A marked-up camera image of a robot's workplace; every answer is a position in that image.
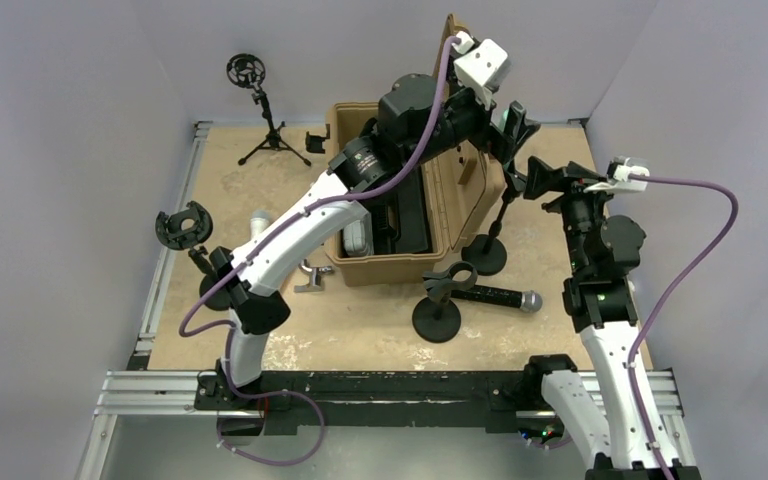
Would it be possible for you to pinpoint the silver metal bracket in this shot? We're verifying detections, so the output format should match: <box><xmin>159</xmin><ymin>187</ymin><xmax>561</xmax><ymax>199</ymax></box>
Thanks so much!
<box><xmin>293</xmin><ymin>259</ymin><xmax>335</xmax><ymax>293</ymax></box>

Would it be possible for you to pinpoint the black silver microphone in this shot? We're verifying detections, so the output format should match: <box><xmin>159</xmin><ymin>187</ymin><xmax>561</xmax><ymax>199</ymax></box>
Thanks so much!
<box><xmin>451</xmin><ymin>285</ymin><xmax>543</xmax><ymax>313</ymax></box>

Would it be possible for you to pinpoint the round base stand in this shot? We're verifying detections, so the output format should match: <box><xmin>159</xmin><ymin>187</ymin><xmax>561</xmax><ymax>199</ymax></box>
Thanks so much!
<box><xmin>154</xmin><ymin>200</ymin><xmax>219</xmax><ymax>296</ymax></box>
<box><xmin>412</xmin><ymin>261</ymin><xmax>478</xmax><ymax>344</ymax></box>
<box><xmin>461</xmin><ymin>159</ymin><xmax>526</xmax><ymax>276</ymax></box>

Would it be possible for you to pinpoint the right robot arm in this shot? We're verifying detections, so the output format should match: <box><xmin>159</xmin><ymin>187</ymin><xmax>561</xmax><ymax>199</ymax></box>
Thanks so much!
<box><xmin>521</xmin><ymin>156</ymin><xmax>701</xmax><ymax>479</ymax></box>

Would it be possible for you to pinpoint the tan plastic toolbox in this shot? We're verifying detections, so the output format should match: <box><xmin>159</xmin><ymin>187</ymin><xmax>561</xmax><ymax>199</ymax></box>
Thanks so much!
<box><xmin>324</xmin><ymin>18</ymin><xmax>506</xmax><ymax>287</ymax></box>

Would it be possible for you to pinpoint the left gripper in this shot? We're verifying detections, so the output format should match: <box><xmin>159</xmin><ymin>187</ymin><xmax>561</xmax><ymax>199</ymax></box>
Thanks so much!
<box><xmin>404</xmin><ymin>53</ymin><xmax>537</xmax><ymax>171</ymax></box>

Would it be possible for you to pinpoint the black tool tray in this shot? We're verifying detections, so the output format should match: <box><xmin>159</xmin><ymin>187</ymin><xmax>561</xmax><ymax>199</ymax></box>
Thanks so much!
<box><xmin>366</xmin><ymin>169</ymin><xmax>433</xmax><ymax>255</ymax></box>

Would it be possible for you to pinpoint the white microphone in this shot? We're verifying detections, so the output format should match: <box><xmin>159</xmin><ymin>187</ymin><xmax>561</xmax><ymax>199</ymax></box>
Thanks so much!
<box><xmin>249</xmin><ymin>209</ymin><xmax>273</xmax><ymax>238</ymax></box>

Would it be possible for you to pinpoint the grey plastic case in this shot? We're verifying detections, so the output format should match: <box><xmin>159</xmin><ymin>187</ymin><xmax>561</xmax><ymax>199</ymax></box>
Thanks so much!
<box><xmin>342</xmin><ymin>220</ymin><xmax>374</xmax><ymax>257</ymax></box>

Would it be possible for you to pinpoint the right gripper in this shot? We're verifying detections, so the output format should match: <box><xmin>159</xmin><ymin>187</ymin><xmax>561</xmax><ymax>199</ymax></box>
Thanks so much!
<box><xmin>526</xmin><ymin>155</ymin><xmax>619</xmax><ymax>274</ymax></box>

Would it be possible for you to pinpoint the black toolbox latch rear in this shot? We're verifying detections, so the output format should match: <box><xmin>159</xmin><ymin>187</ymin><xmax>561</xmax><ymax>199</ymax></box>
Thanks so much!
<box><xmin>305</xmin><ymin>124</ymin><xmax>331</xmax><ymax>154</ymax></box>

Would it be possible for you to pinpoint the black tripod mic stand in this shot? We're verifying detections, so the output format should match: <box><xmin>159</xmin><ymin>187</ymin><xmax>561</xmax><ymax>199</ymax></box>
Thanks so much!
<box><xmin>226</xmin><ymin>53</ymin><xmax>312</xmax><ymax>167</ymax></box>

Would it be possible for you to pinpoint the green microphone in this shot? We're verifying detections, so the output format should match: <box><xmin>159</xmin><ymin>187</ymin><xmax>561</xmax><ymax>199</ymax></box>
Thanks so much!
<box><xmin>498</xmin><ymin>108</ymin><xmax>510</xmax><ymax>131</ymax></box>

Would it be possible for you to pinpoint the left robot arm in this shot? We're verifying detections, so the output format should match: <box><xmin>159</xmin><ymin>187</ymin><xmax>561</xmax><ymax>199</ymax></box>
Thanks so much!
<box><xmin>211</xmin><ymin>73</ymin><xmax>540</xmax><ymax>409</ymax></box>

